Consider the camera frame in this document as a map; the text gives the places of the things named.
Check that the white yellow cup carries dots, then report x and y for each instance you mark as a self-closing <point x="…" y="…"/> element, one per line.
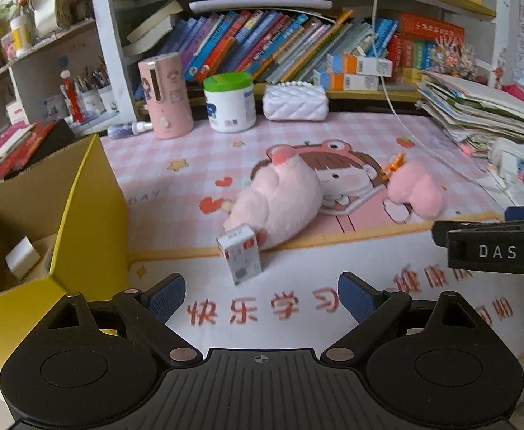
<point x="21" y="33"/>

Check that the white power strip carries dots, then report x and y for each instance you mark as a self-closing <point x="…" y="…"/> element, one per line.
<point x="506" y="159"/>

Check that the pink pig plush toy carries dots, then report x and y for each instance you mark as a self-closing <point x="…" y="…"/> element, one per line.
<point x="279" y="197"/>

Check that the stack of paper booklets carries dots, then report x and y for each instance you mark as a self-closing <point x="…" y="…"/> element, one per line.
<point x="477" y="107"/>

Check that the thick white paged books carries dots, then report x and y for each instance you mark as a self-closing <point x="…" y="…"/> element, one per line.
<point x="154" y="24"/>

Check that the row of colourful books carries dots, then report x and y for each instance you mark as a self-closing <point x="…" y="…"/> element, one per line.
<point x="266" y="42"/>

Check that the white side shelf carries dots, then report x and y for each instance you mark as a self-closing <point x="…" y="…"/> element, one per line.
<point x="42" y="60"/>

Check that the white quilted pouch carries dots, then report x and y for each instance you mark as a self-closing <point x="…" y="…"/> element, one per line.
<point x="295" y="103"/>

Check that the orange white carton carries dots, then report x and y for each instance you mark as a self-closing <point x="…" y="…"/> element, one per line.
<point x="360" y="65"/>
<point x="347" y="81"/>

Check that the pink printed tablecloth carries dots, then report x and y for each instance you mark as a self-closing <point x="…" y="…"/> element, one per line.
<point x="288" y="251"/>

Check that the pink humidifier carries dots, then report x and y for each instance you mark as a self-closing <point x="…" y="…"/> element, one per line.
<point x="165" y="94"/>

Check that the red boxed book set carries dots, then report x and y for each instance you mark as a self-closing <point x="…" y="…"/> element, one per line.
<point x="427" y="36"/>

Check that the white pen holder cups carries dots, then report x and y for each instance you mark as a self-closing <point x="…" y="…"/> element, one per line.
<point x="96" y="98"/>

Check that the white jar green lid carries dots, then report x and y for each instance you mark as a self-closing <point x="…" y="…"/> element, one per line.
<point x="229" y="105"/>

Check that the white rolled paper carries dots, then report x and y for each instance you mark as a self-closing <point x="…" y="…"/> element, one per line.
<point x="253" y="5"/>

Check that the yellow cardboard box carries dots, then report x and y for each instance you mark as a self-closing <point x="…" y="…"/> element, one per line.
<point x="91" y="215"/>

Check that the small spray bottle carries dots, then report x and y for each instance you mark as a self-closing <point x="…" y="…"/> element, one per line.
<point x="127" y="130"/>

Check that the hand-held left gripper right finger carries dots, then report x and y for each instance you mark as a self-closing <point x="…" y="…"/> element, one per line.
<point x="357" y="298"/>

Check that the small reindeer figurine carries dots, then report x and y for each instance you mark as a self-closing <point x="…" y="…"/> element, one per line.
<point x="498" y="78"/>

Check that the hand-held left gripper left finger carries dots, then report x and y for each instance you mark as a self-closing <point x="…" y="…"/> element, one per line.
<point x="167" y="296"/>

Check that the small white red box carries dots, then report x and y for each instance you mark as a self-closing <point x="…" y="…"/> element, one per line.
<point x="240" y="255"/>

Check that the red books pile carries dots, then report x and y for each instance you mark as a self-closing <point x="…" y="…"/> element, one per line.
<point x="15" y="143"/>

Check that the small pink plush toy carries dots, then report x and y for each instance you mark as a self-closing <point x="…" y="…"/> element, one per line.
<point x="416" y="190"/>

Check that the colourful flower bouquet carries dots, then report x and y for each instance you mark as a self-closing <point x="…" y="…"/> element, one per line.
<point x="457" y="60"/>

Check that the white charger cube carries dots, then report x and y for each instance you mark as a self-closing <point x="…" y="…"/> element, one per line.
<point x="23" y="257"/>

